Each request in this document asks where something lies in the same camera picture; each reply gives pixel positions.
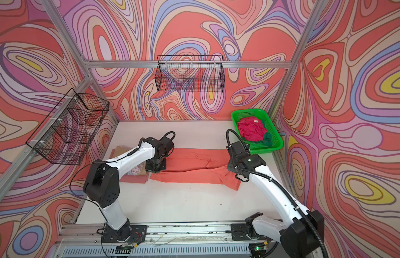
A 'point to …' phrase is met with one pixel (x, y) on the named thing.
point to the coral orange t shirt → (198, 165)
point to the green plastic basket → (257, 148)
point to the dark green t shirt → (267, 140)
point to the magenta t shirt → (251, 128)
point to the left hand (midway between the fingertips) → (161, 170)
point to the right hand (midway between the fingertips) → (238, 169)
